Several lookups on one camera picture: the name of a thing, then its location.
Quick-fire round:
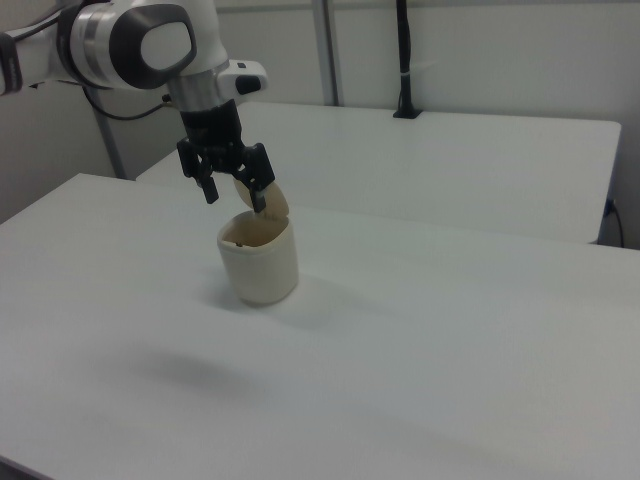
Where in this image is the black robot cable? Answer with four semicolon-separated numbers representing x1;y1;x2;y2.
83;85;176;121

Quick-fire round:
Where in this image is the cream trash bin lid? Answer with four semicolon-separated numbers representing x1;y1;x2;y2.
233;179;291;221

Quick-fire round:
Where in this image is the black cable with blue plug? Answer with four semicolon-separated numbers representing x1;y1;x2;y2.
603;197;626;248

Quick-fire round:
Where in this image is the white back table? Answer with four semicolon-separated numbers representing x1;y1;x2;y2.
135;101;623;246

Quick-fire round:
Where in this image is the cream trash bin body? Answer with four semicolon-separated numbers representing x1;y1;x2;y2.
216;209;300;307

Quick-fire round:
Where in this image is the black camera stand pole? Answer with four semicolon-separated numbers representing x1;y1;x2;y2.
392;0;423;120

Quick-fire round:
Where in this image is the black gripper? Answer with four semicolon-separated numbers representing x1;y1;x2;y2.
175;98;277;214

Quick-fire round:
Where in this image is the grey wall frame post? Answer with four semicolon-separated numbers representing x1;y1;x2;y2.
94;102;127;180
312;0;346;107

